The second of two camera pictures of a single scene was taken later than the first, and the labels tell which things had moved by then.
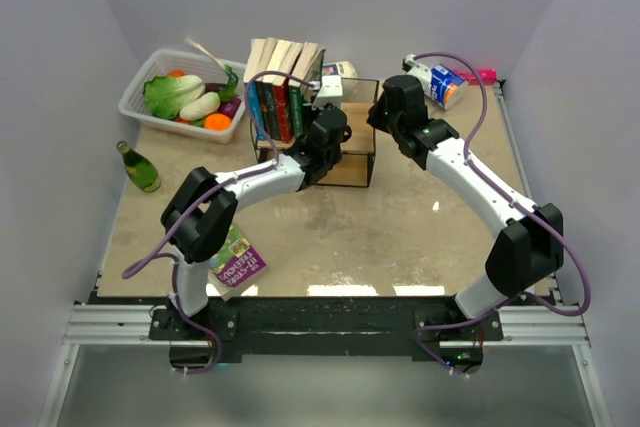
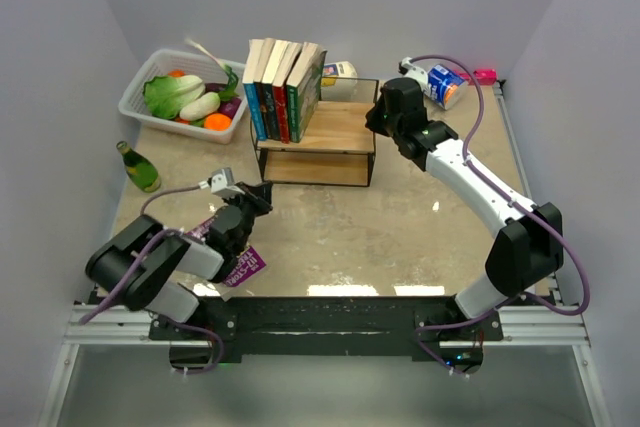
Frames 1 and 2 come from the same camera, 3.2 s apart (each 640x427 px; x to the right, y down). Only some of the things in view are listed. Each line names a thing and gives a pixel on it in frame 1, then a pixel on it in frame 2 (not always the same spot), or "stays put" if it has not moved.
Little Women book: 285,56 → 269,92
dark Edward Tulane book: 265,90 stays put
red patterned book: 281,61 stays put
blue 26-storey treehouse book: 253,70 stays put
